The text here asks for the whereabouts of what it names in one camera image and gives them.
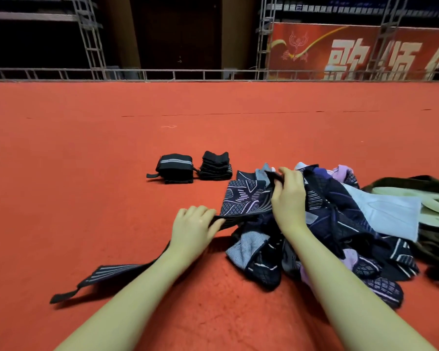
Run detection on person's left hand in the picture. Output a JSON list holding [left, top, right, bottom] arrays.
[[168, 205, 226, 268]]

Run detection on person's right hand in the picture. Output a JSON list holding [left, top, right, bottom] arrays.
[[271, 166, 310, 234]]

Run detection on person's right forearm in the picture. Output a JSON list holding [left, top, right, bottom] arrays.
[[285, 223, 436, 351]]

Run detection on person's left forearm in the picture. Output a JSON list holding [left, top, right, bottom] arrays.
[[55, 248, 199, 351]]

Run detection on heap of dark patterned socks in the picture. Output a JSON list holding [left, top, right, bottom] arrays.
[[219, 162, 421, 310]]

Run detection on red banner with white print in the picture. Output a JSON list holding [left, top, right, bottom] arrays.
[[267, 22, 439, 81]]

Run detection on grey metal truss tower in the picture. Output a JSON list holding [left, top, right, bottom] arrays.
[[72, 0, 107, 79], [255, 0, 279, 79], [366, 0, 407, 79]]

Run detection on dark brown door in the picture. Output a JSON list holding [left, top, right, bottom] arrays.
[[130, 0, 224, 70]]

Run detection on grey metal railing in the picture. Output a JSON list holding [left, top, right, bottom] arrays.
[[0, 67, 439, 83]]

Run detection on grey metal beam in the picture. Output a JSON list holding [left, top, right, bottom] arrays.
[[0, 11, 81, 23]]

